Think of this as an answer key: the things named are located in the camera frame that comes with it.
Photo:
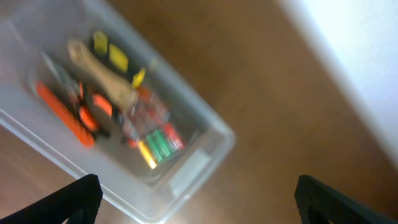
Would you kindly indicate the orange scraper wooden handle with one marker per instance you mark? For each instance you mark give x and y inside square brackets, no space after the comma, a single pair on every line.
[120,92]

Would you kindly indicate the clear plastic storage box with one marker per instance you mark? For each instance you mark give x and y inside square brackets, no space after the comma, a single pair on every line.
[29,28]

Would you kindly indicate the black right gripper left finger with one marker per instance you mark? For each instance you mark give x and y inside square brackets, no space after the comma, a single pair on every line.
[77,202]

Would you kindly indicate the orange black long-nose pliers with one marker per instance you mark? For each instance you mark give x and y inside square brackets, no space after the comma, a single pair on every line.
[78,96]

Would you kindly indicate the small orange handled pliers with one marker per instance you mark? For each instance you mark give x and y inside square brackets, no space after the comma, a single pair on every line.
[131,126]

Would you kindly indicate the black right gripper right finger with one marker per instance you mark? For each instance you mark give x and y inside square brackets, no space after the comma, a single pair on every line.
[318,203]

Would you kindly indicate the pack of coloured bits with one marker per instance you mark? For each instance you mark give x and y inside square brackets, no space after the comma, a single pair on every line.
[160,141]

